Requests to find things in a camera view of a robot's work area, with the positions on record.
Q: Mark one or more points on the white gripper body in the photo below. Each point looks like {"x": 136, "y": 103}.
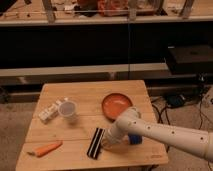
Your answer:
{"x": 114, "y": 135}

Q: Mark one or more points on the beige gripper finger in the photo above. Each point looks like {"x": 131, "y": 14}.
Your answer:
{"x": 105, "y": 144}
{"x": 126, "y": 141}

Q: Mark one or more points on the black white striped eraser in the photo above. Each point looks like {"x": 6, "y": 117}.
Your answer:
{"x": 95, "y": 145}

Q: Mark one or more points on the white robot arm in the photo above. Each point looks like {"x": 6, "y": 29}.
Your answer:
{"x": 195, "y": 142}

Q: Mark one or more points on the blue sponge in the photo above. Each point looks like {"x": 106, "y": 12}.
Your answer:
{"x": 135, "y": 139}

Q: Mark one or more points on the orange round plate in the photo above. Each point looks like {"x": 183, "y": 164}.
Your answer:
{"x": 114, "y": 104}

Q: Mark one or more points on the clear plastic cup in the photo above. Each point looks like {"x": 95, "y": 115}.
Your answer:
{"x": 67, "y": 110}

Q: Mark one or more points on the orange carrot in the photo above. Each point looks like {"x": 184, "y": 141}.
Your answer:
{"x": 41, "y": 151}

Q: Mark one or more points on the white small box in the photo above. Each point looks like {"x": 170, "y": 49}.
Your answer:
{"x": 51, "y": 111}

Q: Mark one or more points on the black box on shelf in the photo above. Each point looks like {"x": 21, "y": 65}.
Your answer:
{"x": 196, "y": 59}

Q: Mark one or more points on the long wooden shelf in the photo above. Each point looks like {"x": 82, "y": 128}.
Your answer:
{"x": 92, "y": 12}

